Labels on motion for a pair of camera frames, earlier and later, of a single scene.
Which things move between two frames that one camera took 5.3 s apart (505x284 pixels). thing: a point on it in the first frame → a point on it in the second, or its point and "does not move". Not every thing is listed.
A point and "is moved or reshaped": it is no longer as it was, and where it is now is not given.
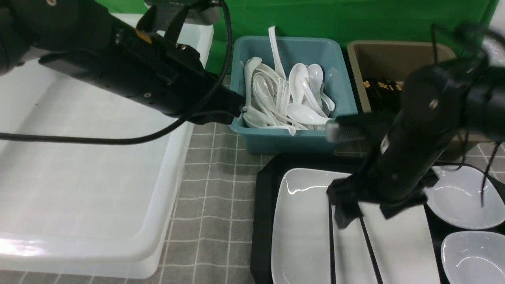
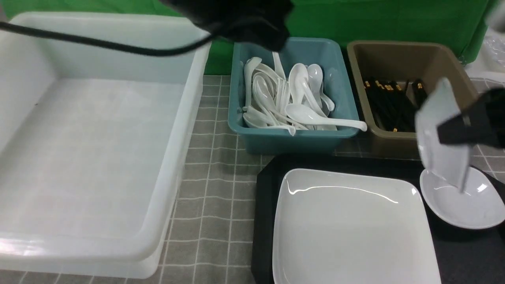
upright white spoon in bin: (279, 68) does not move
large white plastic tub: (77, 209) does not move
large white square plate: (402, 244) does not move
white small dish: (474, 257) is moved or reshaped
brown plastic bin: (392, 60) does not move
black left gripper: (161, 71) → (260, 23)
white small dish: (455, 198) does not move
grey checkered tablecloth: (208, 237) does not move
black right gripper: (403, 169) → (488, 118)
